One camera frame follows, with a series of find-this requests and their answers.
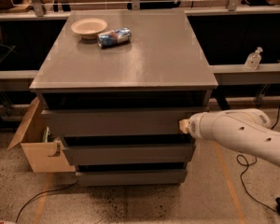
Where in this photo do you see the grey metal rail shelf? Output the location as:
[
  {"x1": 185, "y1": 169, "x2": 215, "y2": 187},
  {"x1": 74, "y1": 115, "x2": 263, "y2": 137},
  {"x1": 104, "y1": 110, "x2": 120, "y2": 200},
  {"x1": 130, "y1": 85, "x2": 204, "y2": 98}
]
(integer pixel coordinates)
[{"x1": 0, "y1": 63, "x2": 280, "y2": 91}]

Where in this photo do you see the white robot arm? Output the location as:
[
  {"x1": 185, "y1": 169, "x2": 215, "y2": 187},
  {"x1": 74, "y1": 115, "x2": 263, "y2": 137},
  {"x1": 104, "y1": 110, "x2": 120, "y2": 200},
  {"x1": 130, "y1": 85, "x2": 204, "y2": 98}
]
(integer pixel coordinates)
[{"x1": 179, "y1": 108, "x2": 280, "y2": 167}]

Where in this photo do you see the cardboard box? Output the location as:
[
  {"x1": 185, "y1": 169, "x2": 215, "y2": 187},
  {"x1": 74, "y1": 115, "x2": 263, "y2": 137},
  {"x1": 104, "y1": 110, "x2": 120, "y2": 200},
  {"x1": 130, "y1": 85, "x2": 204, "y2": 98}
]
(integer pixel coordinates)
[{"x1": 7, "y1": 98, "x2": 76, "y2": 173}]

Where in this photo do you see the black floor cable right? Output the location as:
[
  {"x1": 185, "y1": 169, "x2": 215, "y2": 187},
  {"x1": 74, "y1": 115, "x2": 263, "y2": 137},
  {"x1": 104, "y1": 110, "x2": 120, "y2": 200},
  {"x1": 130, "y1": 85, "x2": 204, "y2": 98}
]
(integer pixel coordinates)
[{"x1": 236, "y1": 96, "x2": 280, "y2": 213}]

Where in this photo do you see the black floor cable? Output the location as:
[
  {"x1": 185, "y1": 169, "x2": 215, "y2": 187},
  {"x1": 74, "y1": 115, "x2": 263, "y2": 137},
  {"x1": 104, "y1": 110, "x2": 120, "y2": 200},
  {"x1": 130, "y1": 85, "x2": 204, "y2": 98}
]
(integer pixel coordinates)
[
  {"x1": 236, "y1": 96, "x2": 280, "y2": 213},
  {"x1": 14, "y1": 180, "x2": 79, "y2": 224}
]

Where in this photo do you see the grey top drawer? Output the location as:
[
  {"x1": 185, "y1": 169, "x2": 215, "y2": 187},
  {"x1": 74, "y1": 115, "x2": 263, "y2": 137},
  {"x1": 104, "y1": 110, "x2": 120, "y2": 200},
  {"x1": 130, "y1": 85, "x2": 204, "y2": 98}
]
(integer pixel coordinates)
[{"x1": 42, "y1": 106, "x2": 208, "y2": 137}]

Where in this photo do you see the black floor cable left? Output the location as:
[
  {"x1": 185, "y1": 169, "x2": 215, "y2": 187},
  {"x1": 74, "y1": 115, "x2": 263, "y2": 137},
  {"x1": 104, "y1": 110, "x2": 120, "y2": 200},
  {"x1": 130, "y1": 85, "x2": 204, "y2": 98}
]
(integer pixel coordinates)
[{"x1": 14, "y1": 180, "x2": 79, "y2": 224}]

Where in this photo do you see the crushed blue soda can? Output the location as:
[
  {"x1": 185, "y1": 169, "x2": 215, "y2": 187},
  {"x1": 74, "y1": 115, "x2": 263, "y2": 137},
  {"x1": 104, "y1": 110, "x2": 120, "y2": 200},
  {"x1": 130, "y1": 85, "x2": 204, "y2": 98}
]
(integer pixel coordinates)
[{"x1": 97, "y1": 27, "x2": 132, "y2": 49}]

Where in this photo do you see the beige bowl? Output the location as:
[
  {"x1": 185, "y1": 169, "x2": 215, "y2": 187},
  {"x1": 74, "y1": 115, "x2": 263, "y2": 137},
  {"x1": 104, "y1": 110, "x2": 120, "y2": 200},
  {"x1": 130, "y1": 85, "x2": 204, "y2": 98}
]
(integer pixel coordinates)
[{"x1": 71, "y1": 18, "x2": 107, "y2": 39}]

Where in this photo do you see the grey middle drawer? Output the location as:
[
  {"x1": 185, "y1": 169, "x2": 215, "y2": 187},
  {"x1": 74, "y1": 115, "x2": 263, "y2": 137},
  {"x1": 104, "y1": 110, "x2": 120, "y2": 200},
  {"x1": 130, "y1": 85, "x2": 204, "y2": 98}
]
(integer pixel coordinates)
[{"x1": 63, "y1": 134, "x2": 195, "y2": 166}]

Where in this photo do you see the grey drawer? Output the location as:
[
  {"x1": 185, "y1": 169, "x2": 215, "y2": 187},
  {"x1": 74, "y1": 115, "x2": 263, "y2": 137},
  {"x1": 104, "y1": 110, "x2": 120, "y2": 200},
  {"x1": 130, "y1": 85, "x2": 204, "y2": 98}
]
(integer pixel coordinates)
[
  {"x1": 42, "y1": 106, "x2": 208, "y2": 137},
  {"x1": 63, "y1": 134, "x2": 195, "y2": 166}
]

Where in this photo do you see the grey drawer cabinet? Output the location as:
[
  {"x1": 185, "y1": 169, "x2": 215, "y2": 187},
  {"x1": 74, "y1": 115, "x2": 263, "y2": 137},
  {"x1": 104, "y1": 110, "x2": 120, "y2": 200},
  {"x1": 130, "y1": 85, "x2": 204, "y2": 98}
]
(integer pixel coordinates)
[{"x1": 31, "y1": 9, "x2": 217, "y2": 186}]

